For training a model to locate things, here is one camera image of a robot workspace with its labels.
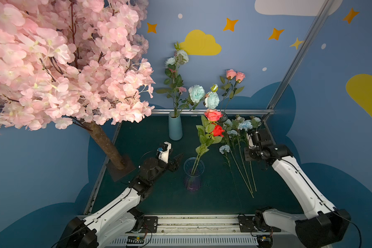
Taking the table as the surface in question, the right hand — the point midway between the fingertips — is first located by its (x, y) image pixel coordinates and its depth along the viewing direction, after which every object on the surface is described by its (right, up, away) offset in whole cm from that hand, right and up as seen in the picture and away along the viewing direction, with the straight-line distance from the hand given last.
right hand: (251, 151), depth 80 cm
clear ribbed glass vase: (-11, +19, +16) cm, 27 cm away
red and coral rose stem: (-24, +10, -11) cm, 28 cm away
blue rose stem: (-1, +10, +27) cm, 29 cm away
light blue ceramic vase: (-42, +12, +19) cm, 48 cm away
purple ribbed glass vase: (-31, -8, -4) cm, 32 cm away
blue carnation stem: (-9, -1, +19) cm, 21 cm away
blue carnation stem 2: (-6, +13, -6) cm, 15 cm away
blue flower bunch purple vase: (+17, +17, +32) cm, 40 cm away
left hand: (-39, +1, -3) cm, 39 cm away
